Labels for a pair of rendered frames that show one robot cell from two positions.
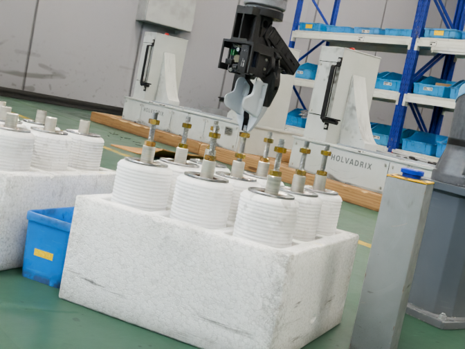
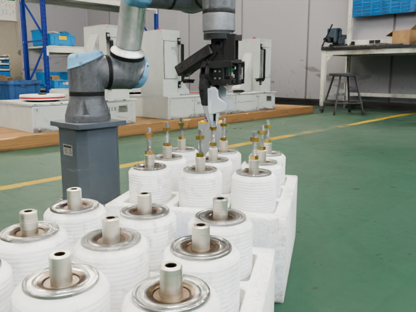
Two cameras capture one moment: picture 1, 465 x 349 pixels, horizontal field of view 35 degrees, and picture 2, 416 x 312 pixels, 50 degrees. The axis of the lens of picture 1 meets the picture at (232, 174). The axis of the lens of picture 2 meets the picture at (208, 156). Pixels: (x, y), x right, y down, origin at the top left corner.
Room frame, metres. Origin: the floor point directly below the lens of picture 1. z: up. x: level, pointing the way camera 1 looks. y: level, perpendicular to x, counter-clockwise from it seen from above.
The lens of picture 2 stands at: (1.53, 1.05, 0.46)
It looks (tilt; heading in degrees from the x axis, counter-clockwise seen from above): 11 degrees down; 260
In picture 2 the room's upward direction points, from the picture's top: straight up
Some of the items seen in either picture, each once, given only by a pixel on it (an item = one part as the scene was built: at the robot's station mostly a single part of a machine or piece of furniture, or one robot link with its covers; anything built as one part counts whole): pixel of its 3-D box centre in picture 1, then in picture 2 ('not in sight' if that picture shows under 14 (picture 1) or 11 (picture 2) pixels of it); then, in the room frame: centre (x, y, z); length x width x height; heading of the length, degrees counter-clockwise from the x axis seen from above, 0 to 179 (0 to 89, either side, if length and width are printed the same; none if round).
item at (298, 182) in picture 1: (297, 184); (223, 147); (1.28, -0.11, 0.26); 0.02 x 0.02 x 0.03
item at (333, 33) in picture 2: not in sight; (335, 36); (-0.85, -3.99, 0.87); 0.41 x 0.17 x 0.25; 37
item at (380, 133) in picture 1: (392, 136); not in sight; (7.53, -1.51, 0.36); 0.50 x 0.38 x 0.21; 127
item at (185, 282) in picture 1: (219, 264); (213, 223); (1.33, -0.01, 0.09); 0.39 x 0.39 x 0.18; 66
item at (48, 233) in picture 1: (91, 242); not in sight; (1.44, 0.24, 0.06); 0.30 x 0.11 x 0.12; 156
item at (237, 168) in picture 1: (237, 169); (213, 154); (1.33, -0.01, 0.26); 0.02 x 0.02 x 0.03
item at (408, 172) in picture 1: (412, 174); not in sight; (1.28, -0.30, 0.32); 0.04 x 0.04 x 0.02
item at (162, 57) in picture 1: (212, 88); not in sight; (5.52, 0.27, 0.45); 1.61 x 0.57 x 0.74; 37
